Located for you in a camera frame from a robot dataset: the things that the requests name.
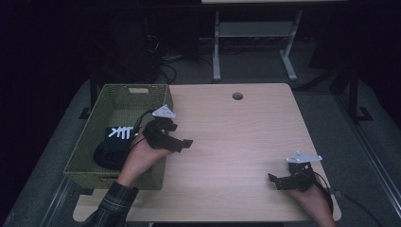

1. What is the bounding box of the metal floor rail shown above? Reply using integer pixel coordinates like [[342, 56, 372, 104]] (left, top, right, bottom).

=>
[[333, 93, 401, 219], [40, 175, 74, 227]]

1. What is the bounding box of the green woven basket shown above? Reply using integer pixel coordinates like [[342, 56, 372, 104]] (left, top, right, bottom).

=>
[[63, 83, 174, 191]]

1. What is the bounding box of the black cable beside table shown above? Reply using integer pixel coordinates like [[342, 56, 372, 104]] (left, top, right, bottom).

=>
[[333, 188, 384, 227]]

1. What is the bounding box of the person's right hand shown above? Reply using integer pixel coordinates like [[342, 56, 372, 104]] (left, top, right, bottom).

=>
[[288, 183, 334, 219]]

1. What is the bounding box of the tangle of floor cables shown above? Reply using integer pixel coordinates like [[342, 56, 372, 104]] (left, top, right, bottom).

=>
[[144, 33, 216, 85]]

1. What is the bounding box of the dark blue knit garment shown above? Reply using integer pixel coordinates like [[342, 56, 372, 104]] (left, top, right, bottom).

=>
[[93, 126, 140, 171]]

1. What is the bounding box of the black metal stand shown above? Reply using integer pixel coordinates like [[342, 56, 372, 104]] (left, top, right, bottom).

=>
[[78, 74, 99, 120], [345, 62, 375, 125]]

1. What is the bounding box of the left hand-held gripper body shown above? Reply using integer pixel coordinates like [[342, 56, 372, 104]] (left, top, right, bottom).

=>
[[141, 104, 180, 150]]

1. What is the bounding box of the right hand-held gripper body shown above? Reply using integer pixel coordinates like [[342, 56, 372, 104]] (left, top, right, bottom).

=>
[[285, 149, 323, 193]]

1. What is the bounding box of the person's left hand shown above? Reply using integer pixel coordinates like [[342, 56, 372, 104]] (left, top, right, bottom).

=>
[[116, 127, 174, 188]]

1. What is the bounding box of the white metal stand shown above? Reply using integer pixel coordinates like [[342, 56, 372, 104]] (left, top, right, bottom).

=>
[[212, 9, 299, 82]]

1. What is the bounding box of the right hand-held gripper black cable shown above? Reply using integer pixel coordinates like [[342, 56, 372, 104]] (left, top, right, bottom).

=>
[[310, 171, 335, 216]]

